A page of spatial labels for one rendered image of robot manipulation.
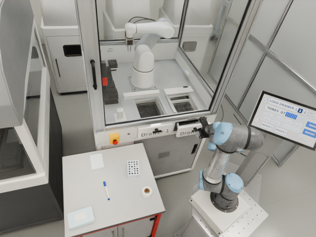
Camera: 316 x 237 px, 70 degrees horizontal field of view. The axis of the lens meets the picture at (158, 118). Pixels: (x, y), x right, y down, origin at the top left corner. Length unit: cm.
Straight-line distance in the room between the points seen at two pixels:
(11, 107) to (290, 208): 271
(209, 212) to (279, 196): 151
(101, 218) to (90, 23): 113
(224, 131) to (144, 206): 78
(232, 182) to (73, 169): 109
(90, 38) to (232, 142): 87
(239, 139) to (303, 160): 243
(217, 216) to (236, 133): 65
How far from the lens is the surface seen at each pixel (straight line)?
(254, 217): 178
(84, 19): 122
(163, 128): 182
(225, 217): 160
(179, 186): 258
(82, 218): 154
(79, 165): 178
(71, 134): 299
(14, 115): 122
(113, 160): 177
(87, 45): 127
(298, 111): 207
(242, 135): 113
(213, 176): 137
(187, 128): 184
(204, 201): 161
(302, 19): 286
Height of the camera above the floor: 222
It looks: 45 degrees down
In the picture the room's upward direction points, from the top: 9 degrees clockwise
